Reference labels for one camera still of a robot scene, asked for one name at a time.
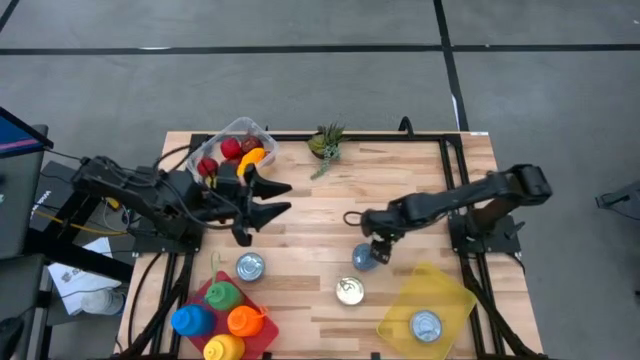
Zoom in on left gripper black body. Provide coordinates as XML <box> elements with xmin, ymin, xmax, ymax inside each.
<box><xmin>192</xmin><ymin>162</ymin><xmax>254</xmax><ymax>248</ymax></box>

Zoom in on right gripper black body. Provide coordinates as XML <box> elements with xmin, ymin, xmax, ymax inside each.
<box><xmin>360</xmin><ymin>207</ymin><xmax>406</xmax><ymax>244</ymax></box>

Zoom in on silver-lidded tin can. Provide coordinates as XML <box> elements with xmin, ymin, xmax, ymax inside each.
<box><xmin>409</xmin><ymin>309</ymin><xmax>444</xmax><ymax>344</ymax></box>
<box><xmin>235</xmin><ymin>251</ymin><xmax>266</xmax><ymax>282</ymax></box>
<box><xmin>351</xmin><ymin>243</ymin><xmax>381</xmax><ymax>273</ymax></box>

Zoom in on red yellow toy mango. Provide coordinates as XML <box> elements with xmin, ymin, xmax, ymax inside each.
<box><xmin>236</xmin><ymin>147</ymin><xmax>267</xmax><ymax>177</ymax></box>

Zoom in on gold-lidded tin can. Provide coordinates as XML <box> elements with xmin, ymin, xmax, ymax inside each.
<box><xmin>334</xmin><ymin>275</ymin><xmax>366</xmax><ymax>307</ymax></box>

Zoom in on bright red toy apple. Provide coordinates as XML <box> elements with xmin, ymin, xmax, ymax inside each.
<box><xmin>219</xmin><ymin>137</ymin><xmax>244</xmax><ymax>160</ymax></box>

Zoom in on green plastic squeeze bottle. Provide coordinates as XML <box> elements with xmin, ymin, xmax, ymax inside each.
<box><xmin>204</xmin><ymin>251</ymin><xmax>245</xmax><ymax>312</ymax></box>

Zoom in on orange plastic squeeze bottle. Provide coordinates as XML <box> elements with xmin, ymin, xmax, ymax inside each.
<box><xmin>226</xmin><ymin>304</ymin><xmax>270</xmax><ymax>339</ymax></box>

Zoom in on blue plastic squeeze bottle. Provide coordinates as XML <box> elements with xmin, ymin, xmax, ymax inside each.
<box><xmin>170</xmin><ymin>303</ymin><xmax>217</xmax><ymax>338</ymax></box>

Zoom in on yellow plastic squeeze bottle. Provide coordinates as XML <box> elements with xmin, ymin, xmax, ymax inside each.
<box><xmin>202</xmin><ymin>333</ymin><xmax>247</xmax><ymax>360</ymax></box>

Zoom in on clear plastic bin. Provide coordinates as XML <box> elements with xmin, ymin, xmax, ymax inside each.
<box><xmin>187</xmin><ymin>116</ymin><xmax>279</xmax><ymax>184</ymax></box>

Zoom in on potted succulent plant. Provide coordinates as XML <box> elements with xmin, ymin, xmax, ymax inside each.
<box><xmin>307</xmin><ymin>121</ymin><xmax>347</xmax><ymax>181</ymax></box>

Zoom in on yellow translucent plastic bin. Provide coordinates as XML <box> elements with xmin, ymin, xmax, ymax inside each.
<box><xmin>376</xmin><ymin>262</ymin><xmax>478</xmax><ymax>360</ymax></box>

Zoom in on pink plastic bin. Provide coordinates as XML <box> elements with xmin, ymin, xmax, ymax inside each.
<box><xmin>183</xmin><ymin>270</ymin><xmax>280</xmax><ymax>360</ymax></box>

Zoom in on clear plastic water bottle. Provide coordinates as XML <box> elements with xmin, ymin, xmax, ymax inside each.
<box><xmin>79</xmin><ymin>288</ymin><xmax>126</xmax><ymax>316</ymax></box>

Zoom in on white paper sheets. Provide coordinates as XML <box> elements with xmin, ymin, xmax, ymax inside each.
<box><xmin>47</xmin><ymin>237</ymin><xmax>124</xmax><ymax>316</ymax></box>

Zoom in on black box white lettering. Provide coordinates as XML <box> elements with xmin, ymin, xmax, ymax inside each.
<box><xmin>29</xmin><ymin>159</ymin><xmax>101</xmax><ymax>236</ymax></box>

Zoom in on computer monitor blue screen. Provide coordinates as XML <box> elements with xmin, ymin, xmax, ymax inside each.
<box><xmin>0</xmin><ymin>106</ymin><xmax>55</xmax><ymax>160</ymax></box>

